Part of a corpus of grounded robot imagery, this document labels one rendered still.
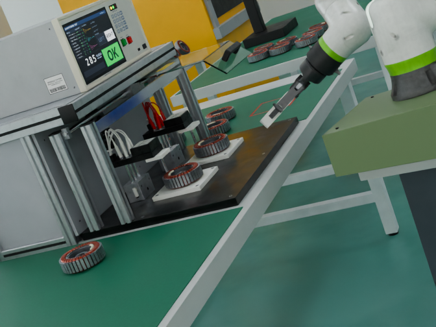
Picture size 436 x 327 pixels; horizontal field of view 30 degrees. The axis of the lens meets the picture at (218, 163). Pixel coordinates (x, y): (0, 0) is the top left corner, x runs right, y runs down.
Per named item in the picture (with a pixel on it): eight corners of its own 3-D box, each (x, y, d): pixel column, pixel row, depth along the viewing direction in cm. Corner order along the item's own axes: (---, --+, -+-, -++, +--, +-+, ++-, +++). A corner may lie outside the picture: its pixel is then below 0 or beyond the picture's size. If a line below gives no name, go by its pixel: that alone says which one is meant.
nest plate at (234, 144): (244, 140, 251) (242, 137, 251) (229, 157, 238) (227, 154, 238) (202, 152, 257) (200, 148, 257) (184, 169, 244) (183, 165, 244)
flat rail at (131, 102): (181, 72, 262) (178, 63, 261) (95, 137, 208) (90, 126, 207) (178, 73, 263) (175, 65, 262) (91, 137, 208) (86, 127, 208)
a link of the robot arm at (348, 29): (360, 18, 210) (387, 32, 217) (342, -11, 218) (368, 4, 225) (325, 57, 217) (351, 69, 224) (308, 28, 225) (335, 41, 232)
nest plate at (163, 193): (218, 169, 230) (217, 165, 230) (200, 190, 217) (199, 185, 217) (173, 181, 236) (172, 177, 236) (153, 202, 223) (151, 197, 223)
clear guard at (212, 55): (251, 53, 251) (244, 35, 250) (227, 74, 230) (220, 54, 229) (161, 81, 265) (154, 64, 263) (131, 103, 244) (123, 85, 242)
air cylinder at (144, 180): (155, 189, 235) (148, 172, 233) (145, 199, 228) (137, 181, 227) (141, 193, 237) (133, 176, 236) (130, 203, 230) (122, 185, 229)
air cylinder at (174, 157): (185, 159, 256) (179, 143, 255) (176, 168, 249) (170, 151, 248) (171, 163, 258) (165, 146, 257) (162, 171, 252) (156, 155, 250)
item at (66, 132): (160, 74, 265) (157, 66, 264) (69, 139, 211) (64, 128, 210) (156, 76, 266) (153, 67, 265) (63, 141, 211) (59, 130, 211)
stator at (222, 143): (235, 140, 250) (231, 129, 249) (224, 153, 240) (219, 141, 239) (203, 148, 255) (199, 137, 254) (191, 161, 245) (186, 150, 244)
